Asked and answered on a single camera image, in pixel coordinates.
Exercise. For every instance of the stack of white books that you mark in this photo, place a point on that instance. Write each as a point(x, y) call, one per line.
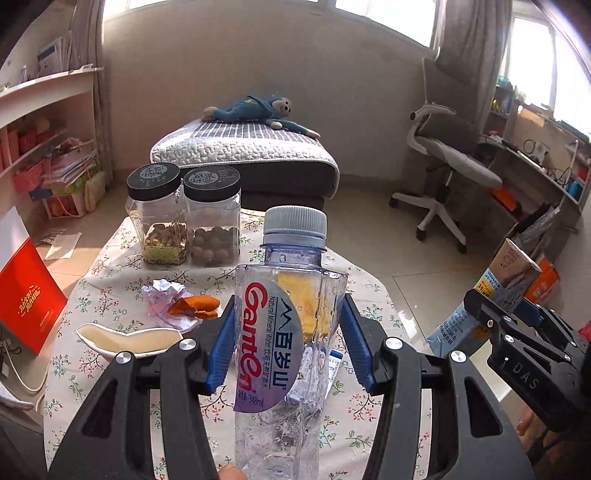
point(53, 57)

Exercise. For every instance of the black-lid jar of round nuts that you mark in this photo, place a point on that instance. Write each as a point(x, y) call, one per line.
point(213, 221)

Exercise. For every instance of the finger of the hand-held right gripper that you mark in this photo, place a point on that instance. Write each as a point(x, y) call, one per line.
point(531, 311)
point(485, 307)

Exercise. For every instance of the person's left hand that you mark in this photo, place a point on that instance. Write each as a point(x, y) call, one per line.
point(229, 473)

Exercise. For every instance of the white paper sheet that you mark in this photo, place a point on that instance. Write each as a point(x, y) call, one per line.
point(62, 245)

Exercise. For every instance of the orange peel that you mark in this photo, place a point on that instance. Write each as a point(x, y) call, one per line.
point(196, 305)

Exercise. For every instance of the silver foil bag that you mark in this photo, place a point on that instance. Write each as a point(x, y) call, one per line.
point(538, 230)

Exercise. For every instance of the white curved dish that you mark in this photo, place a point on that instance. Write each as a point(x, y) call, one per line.
point(129, 340)

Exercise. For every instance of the blue plush monkey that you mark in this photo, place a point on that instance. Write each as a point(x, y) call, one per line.
point(251, 110)

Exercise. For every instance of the white grey office chair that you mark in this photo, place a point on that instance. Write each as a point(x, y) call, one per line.
point(443, 152)

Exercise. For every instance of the white pink bookshelf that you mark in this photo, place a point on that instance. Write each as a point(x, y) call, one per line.
point(41, 106)

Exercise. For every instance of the black-lid jar of pistachios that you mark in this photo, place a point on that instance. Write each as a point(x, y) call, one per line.
point(159, 217)

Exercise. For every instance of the blue beige milk carton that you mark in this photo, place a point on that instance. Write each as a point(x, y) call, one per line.
point(508, 272)

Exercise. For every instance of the clear plastic water bottle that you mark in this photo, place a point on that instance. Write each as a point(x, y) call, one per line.
point(277, 323)

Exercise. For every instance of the red gift bag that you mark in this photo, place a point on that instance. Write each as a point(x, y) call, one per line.
point(30, 304)

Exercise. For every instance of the crumpled white paper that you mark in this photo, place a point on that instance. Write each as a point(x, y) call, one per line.
point(159, 295)

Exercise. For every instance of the grey quilted pad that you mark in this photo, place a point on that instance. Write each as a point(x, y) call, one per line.
point(244, 145)

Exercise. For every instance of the floral tablecloth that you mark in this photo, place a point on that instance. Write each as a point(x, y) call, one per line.
point(115, 286)

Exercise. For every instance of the pink storage basket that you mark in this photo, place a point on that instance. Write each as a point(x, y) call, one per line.
point(30, 177)

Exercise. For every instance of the beige curtain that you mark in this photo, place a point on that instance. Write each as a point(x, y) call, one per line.
point(471, 60)
point(90, 46)

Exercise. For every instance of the wooden desk with shelves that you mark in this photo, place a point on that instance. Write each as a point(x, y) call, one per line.
point(531, 170)

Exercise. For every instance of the white blue paper slip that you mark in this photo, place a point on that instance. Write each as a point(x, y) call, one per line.
point(335, 369)

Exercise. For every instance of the pile of paper bags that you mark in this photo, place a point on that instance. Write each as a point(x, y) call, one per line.
point(74, 180)

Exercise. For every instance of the dark ottoman bed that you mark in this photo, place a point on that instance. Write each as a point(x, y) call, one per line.
point(286, 182)

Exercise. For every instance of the orange cardboard box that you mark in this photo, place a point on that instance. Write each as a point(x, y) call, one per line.
point(545, 281)

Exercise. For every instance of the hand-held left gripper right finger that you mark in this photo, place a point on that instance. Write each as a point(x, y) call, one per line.
point(356, 344)

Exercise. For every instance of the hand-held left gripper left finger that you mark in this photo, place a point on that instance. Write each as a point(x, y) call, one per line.
point(220, 344)

